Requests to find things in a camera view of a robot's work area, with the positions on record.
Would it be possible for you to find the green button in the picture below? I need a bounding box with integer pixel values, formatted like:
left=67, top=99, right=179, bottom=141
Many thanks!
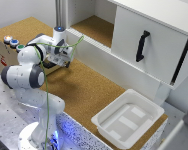
left=15, top=43, right=26, bottom=52

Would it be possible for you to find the red button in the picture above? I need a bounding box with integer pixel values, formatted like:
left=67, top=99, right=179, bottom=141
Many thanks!
left=3, top=35, right=12, bottom=45

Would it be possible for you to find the green cable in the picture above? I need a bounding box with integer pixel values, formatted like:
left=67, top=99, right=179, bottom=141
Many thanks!
left=33, top=35, right=85, bottom=150

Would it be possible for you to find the blue button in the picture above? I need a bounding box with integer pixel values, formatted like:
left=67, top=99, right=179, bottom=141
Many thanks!
left=9, top=38, right=20, bottom=48

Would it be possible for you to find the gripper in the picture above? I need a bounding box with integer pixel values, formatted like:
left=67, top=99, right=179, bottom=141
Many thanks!
left=47, top=43, right=75, bottom=66

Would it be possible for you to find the white cabinet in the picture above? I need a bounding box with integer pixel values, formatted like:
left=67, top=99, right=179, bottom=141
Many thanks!
left=55, top=0, right=188, bottom=108

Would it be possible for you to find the white plastic box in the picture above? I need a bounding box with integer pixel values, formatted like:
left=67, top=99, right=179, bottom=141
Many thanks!
left=90, top=88, right=166, bottom=150

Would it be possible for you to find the black door handle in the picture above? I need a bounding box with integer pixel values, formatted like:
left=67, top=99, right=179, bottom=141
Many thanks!
left=135, top=30, right=151, bottom=63

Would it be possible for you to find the white sliding door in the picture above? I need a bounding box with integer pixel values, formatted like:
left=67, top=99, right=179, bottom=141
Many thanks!
left=110, top=5, right=188, bottom=87

